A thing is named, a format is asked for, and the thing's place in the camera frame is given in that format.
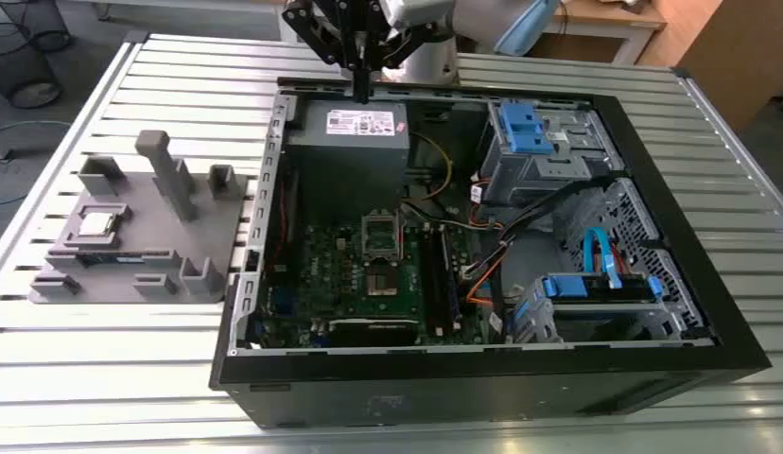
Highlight blue flat wire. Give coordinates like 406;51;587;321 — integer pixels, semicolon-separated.
580;225;622;290

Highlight grey metal drive cage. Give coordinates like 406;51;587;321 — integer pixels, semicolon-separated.
476;97;627;205

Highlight black and white wires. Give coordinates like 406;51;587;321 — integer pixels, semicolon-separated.
400;196;503;234

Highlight black RAM slot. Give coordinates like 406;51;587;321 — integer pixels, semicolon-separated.
431;226;452;333
426;225;446;334
419;225;438;334

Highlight blue floor cable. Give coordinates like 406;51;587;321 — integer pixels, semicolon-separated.
0;117;72;210

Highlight wooden cabinet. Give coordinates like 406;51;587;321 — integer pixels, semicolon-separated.
635;0;783;134

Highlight thin red wire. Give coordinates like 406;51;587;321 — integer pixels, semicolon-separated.
267;170;301;267

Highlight grey metal disk bay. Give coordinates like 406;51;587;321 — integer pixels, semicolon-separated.
503;273;715;345

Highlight hard disk in blue carrier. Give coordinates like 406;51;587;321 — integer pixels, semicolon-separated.
539;273;659;305

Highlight black PC case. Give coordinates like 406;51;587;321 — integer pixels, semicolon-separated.
207;75;771;430

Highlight green motherboard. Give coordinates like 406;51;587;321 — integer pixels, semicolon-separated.
257;221;494;350

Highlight black graphics card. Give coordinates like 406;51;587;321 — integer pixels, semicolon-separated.
325;317;423;347

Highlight grey power supply unit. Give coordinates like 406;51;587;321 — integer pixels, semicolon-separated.
281;99;410;226

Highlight white rating label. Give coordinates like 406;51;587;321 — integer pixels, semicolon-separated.
324;109;400;138

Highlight yellow wire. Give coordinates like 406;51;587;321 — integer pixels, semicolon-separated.
406;131;455;203

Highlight grey parts rack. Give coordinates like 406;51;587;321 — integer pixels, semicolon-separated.
25;130;259;306

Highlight CPU socket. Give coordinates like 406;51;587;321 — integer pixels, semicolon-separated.
363;259;404;298

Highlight black sleeved wire bundle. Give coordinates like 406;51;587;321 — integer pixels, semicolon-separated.
460;175;616;281

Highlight wooden desk white frame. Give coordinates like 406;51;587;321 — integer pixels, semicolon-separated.
540;0;669;67

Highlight blue plastic cage latch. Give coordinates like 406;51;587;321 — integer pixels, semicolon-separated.
504;292;539;342

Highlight silver CPU green edge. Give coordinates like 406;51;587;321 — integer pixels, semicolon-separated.
77;212;123;238

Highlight orange wire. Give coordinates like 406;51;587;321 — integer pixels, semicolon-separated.
464;270;514;309

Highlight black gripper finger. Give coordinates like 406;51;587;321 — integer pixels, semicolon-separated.
361;23;442;104
281;0;363;103

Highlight blue plastic drive carrier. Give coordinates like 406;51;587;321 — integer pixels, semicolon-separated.
498;101;555;156

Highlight black mesh bin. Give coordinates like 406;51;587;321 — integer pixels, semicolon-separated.
4;0;74;53
0;21;62;111

